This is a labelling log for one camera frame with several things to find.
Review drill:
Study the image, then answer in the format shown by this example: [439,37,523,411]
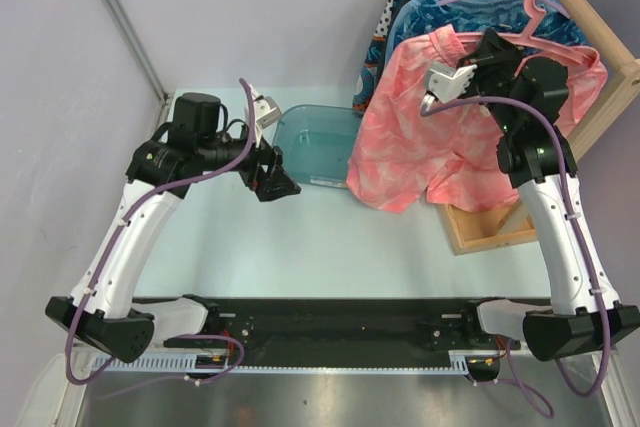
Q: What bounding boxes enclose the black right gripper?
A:
[455,28,525,133]

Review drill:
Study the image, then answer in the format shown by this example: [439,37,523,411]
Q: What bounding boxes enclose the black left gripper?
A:
[198,120,300,201]

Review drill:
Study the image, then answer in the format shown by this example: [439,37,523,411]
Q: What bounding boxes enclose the pink plastic hanger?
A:
[459,0,597,67]

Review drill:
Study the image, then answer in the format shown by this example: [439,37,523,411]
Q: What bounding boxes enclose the pink patterned shorts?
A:
[347,25,607,213]

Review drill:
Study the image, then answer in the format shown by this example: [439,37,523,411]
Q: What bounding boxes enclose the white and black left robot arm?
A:
[45,86,301,363]

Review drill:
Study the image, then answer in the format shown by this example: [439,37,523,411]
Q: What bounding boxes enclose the blue leaf-print shorts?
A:
[441,0,588,46]

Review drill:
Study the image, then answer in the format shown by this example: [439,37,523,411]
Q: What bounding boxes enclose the light blue shorts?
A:
[382,0,451,67]

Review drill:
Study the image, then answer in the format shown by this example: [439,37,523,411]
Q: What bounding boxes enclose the orange and teal printed shorts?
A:
[352,0,409,111]

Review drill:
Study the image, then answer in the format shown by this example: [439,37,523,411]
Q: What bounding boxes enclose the teal plastic tub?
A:
[273,105,363,188]

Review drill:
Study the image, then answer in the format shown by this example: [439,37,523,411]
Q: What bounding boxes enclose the wooden clothes rack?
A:
[439,0,639,255]

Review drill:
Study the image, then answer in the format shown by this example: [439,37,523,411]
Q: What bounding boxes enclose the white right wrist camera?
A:
[423,61,477,109]

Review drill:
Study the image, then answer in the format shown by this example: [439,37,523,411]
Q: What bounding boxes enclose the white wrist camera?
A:
[423,61,477,109]
[244,85,282,146]

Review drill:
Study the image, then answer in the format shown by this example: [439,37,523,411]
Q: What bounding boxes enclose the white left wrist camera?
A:
[244,85,282,146]

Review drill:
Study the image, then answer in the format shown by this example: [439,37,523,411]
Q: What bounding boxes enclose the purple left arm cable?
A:
[64,77,259,398]

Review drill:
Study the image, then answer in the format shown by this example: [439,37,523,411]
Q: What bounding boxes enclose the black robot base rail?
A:
[164,298,506,369]

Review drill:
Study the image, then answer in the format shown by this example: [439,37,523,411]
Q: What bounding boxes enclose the aluminium frame post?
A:
[101,0,169,104]

